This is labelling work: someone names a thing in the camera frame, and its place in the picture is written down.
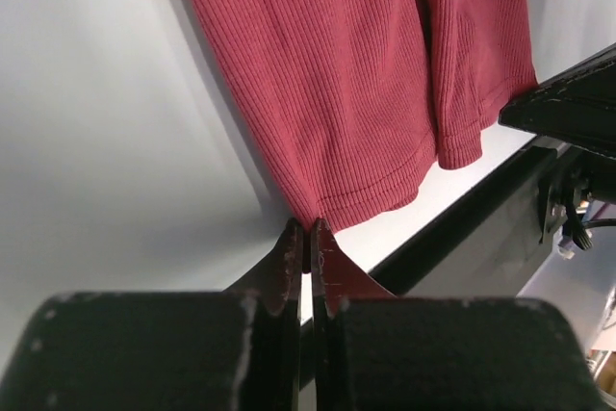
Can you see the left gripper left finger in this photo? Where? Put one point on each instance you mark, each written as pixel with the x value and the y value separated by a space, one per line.
pixel 237 349

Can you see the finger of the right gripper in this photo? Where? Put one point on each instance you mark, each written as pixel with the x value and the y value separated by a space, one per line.
pixel 576 106

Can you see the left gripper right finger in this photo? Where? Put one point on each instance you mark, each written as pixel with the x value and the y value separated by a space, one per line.
pixel 378 351

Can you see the pink tank top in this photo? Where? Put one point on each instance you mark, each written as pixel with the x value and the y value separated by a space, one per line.
pixel 351 102

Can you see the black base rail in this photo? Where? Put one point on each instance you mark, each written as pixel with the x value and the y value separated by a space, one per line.
pixel 494 237

